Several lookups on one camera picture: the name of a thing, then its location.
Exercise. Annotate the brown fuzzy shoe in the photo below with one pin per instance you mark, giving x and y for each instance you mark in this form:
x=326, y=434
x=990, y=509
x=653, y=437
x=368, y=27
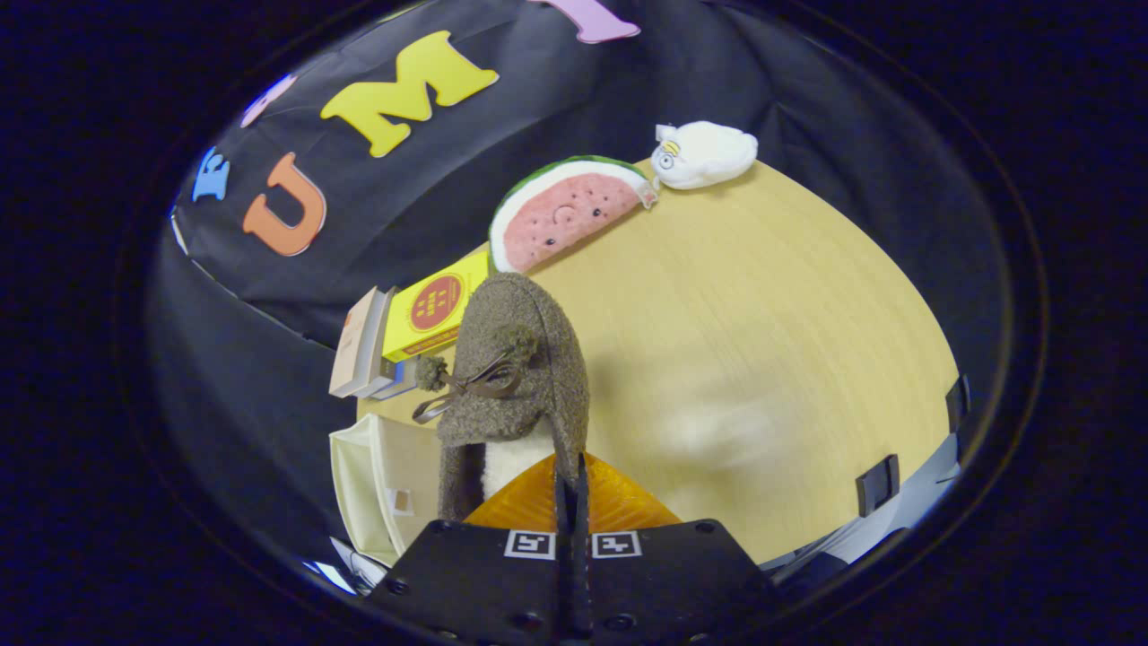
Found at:
x=529, y=341

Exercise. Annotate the black backdrop cloth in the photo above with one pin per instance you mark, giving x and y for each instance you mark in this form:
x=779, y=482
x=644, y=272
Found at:
x=807, y=90

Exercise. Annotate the yellow book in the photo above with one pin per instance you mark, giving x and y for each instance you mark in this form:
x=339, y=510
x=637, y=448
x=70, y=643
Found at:
x=435, y=309

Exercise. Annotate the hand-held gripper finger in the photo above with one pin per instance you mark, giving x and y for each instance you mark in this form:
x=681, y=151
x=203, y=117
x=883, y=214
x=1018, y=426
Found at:
x=583, y=583
x=563, y=583

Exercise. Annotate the watermelon slice plush toy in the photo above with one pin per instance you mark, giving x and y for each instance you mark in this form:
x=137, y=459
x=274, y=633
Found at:
x=569, y=211

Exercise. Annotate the black table clamp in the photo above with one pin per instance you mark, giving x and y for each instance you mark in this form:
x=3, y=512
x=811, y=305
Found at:
x=958, y=404
x=877, y=486

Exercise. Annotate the white plush toy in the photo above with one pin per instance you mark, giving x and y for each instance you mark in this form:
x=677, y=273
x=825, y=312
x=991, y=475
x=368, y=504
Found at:
x=708, y=154

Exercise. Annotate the blue book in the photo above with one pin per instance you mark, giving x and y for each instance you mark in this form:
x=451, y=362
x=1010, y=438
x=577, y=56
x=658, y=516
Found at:
x=399, y=381

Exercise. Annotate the beige book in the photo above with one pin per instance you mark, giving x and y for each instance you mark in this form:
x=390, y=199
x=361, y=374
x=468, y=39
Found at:
x=350, y=345

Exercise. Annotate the grey book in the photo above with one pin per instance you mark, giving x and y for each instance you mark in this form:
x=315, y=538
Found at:
x=381, y=354

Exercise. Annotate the cream fabric storage box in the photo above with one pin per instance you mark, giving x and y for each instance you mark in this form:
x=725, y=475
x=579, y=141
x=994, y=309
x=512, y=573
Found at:
x=359, y=484

